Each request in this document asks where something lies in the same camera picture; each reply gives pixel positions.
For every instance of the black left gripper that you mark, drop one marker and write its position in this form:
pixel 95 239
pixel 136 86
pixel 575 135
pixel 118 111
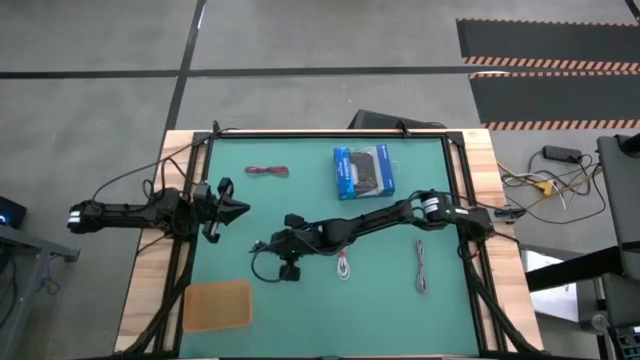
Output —
pixel 210 215

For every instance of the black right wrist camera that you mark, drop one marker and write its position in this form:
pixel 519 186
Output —
pixel 290 273

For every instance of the black power adapter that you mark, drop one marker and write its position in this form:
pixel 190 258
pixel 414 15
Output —
pixel 562 153

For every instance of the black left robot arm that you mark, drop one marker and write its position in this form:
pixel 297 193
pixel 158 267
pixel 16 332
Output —
pixel 125 215

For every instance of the black monitor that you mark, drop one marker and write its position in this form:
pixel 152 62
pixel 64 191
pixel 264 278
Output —
pixel 380 121

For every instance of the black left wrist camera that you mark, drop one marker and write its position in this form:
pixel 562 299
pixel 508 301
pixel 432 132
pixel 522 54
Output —
pixel 226 186

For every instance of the green table mat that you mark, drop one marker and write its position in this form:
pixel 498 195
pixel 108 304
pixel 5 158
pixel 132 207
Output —
pixel 300 320

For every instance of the black aluminium table frame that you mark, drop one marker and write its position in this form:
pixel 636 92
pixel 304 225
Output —
pixel 325 134

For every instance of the black metal bar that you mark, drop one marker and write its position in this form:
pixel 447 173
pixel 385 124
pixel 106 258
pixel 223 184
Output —
pixel 575 270

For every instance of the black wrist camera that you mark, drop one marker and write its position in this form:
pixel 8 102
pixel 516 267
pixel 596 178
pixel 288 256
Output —
pixel 290 273
pixel 226 186

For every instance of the grey metal side table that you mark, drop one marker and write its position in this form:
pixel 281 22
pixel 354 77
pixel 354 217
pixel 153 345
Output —
pixel 35 245

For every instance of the grey machine housing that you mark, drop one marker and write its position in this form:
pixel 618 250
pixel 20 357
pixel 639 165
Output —
pixel 622 200

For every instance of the dark device with blue light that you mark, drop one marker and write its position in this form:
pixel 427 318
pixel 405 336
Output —
pixel 11 212

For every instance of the blue game controller box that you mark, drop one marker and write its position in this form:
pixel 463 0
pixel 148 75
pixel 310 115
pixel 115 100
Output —
pixel 345 172

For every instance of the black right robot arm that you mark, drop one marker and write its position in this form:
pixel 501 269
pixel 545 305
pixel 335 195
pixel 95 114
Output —
pixel 380 217

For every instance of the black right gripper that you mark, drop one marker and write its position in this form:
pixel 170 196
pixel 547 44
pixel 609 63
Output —
pixel 297 240

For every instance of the black orange striped floor mat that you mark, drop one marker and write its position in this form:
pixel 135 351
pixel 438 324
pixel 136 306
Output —
pixel 555 100
pixel 550 40

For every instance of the white paper sheet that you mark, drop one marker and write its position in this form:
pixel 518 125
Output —
pixel 550 295

